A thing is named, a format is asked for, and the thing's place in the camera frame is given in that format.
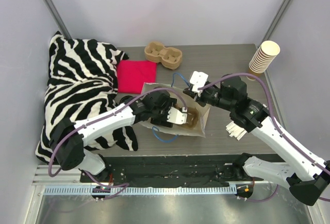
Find white slotted cable duct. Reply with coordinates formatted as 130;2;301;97
43;184;237;196

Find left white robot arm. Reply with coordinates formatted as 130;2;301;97
48;88;187;182

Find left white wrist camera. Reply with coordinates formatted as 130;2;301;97
167;107;188;125

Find pink folded cloth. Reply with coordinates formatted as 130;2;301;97
117;60;157;94

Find stack of paper cups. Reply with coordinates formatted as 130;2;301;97
248;40;281;77

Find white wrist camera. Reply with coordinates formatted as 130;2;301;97
167;107;188;125
189;71;208;96

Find single cardboard cup carrier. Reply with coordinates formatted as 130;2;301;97
178;107;199;129

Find purple cable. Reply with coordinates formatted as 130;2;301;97
48;87;188;201
200;72;330;203

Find white straws pile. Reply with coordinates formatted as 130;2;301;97
225;102;269;141

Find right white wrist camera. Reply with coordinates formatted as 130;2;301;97
189;71;208;96

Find zebra print pillow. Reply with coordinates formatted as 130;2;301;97
35;31;129;164

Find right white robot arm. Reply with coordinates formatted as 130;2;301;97
184;71;329;206

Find checkered paper takeout bag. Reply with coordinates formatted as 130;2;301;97
140;83;210;140

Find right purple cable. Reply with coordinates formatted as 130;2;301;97
200;72;330;203

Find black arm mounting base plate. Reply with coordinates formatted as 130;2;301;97
95;155;252;188

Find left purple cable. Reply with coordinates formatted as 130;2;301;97
48;87;188;201

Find cardboard cup carrier tray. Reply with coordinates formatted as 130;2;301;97
144;41;183;70

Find stack of black lids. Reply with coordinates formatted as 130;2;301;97
119;95;134;104

